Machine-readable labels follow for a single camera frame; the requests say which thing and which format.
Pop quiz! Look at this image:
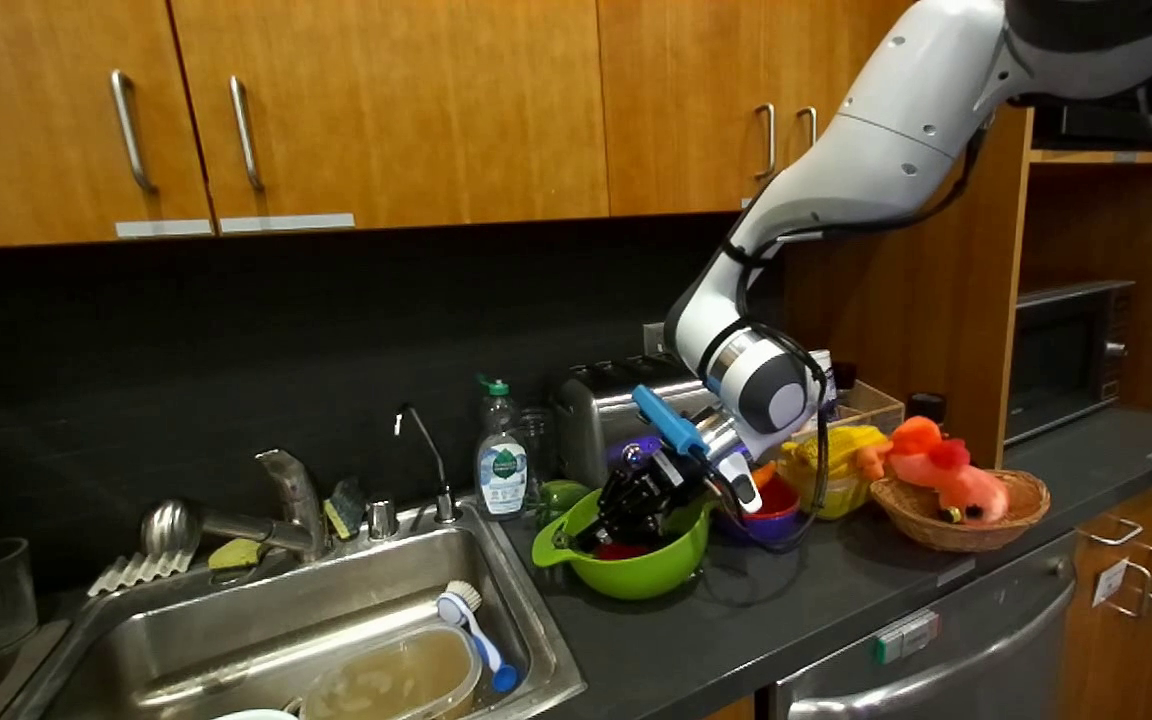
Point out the white cabinet label strip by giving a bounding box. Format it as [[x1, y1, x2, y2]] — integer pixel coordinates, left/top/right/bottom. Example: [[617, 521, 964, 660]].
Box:
[[216, 208, 360, 236], [112, 217, 219, 244]]

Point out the black toaster oven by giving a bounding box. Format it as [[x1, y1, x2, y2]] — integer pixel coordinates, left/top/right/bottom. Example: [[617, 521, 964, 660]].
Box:
[[1004, 275, 1136, 449]]

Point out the white blue dish brush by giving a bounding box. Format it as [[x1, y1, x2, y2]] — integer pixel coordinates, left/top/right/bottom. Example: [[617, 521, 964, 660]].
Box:
[[430, 576, 526, 699]]

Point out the thin curved metal faucet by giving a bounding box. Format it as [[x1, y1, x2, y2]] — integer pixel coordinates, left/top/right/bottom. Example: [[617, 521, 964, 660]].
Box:
[[389, 399, 461, 531]]

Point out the yellow green sponge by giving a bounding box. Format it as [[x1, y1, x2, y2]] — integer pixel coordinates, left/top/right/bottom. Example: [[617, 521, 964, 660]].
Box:
[[202, 531, 266, 576]]

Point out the wooden condiment box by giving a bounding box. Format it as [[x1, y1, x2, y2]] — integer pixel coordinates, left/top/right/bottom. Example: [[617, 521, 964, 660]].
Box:
[[819, 376, 906, 443]]

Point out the glass jar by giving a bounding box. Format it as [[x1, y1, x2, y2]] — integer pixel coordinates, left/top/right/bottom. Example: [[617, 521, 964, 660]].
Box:
[[0, 531, 45, 665]]

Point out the clear plastic container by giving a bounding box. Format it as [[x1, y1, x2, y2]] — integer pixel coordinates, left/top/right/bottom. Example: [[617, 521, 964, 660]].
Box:
[[293, 621, 489, 720]]

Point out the small yellow bowl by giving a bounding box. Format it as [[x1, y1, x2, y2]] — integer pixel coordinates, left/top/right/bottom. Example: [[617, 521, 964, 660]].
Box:
[[788, 454, 871, 523]]

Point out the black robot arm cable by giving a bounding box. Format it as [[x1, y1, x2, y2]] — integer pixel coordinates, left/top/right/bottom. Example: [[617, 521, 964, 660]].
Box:
[[699, 125, 991, 534]]

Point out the clear dish soap bottle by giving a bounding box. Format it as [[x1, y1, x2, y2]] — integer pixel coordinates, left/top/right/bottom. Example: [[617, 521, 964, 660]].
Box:
[[471, 376, 533, 521]]

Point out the silver toaster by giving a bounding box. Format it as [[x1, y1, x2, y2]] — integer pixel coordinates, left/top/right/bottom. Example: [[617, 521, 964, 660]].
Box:
[[549, 353, 727, 490]]

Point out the slotted metal spatula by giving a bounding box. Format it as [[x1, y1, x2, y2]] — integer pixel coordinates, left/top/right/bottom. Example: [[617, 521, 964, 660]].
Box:
[[85, 549, 198, 603]]

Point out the black steel microwave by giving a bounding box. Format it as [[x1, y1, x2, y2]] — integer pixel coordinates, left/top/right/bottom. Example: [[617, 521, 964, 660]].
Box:
[[1033, 50, 1152, 152]]

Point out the stainless steel dishwasher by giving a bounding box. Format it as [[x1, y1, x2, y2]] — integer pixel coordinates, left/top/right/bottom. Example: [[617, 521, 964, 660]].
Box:
[[751, 531, 1079, 720]]

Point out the green bell pepper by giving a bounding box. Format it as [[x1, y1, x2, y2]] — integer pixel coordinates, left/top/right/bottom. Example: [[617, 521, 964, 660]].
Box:
[[536, 477, 597, 521]]

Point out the orange pink plush toy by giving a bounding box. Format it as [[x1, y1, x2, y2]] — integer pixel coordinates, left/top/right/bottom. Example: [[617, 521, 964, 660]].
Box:
[[851, 412, 1010, 527]]

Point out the yellow toy banana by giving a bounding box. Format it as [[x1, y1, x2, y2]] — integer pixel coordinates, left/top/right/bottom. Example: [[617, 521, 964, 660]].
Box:
[[788, 421, 893, 481]]

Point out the wide metal faucet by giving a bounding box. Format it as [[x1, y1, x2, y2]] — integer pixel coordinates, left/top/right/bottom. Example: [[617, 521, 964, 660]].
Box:
[[251, 443, 331, 560]]

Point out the green mixing bowl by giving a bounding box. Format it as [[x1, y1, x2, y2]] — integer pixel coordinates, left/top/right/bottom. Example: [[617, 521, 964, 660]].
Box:
[[526, 481, 716, 603]]

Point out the wicker basket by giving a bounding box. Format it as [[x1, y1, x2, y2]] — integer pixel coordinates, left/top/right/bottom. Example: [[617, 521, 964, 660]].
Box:
[[863, 462, 1054, 554]]

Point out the wooden shelf unit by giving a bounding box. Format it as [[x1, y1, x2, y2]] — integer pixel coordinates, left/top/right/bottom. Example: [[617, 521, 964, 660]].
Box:
[[788, 102, 1152, 472]]

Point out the silver drawer handle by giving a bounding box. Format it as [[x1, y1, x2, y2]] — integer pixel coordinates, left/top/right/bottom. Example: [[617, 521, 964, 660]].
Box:
[[1079, 509, 1148, 549], [1108, 549, 1152, 621]]

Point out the dishwasher status magnet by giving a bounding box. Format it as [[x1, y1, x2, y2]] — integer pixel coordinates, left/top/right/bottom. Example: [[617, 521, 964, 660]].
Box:
[[868, 607, 943, 666]]

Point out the metal ladle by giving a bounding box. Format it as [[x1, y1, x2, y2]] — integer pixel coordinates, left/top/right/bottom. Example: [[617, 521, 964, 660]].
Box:
[[134, 495, 321, 560]]

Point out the dark green scrub sponge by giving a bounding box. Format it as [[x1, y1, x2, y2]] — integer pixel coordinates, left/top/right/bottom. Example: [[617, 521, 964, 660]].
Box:
[[321, 477, 367, 545]]

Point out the stainless steel sink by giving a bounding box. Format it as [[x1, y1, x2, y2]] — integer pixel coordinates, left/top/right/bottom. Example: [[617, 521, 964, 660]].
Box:
[[12, 495, 590, 720]]

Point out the wooden base cabinet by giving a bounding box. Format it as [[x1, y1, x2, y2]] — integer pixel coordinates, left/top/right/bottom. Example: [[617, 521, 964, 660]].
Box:
[[1061, 451, 1152, 720]]

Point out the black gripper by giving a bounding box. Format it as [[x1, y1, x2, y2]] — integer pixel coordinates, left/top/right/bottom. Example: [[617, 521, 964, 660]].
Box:
[[567, 443, 711, 554]]

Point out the white hanging tag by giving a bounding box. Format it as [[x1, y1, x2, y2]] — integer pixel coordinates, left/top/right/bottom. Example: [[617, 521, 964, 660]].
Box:
[[1087, 551, 1132, 603]]

